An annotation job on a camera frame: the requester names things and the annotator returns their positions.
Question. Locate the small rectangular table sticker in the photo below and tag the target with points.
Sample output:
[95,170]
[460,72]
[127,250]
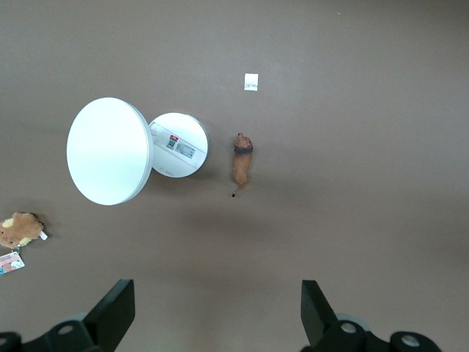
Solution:
[251,82]

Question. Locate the white round desk lamp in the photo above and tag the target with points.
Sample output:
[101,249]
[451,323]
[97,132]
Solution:
[106,150]

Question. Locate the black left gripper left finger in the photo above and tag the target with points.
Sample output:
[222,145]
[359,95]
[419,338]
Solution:
[110,319]

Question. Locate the brown lion statue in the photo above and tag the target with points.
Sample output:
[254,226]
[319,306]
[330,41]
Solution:
[242,165]

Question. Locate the printed plush tag card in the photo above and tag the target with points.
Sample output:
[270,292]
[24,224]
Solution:
[11,263]

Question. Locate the brown table cover sheet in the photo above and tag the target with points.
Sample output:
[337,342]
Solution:
[329,183]

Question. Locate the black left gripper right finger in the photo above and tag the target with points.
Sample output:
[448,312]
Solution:
[322,322]

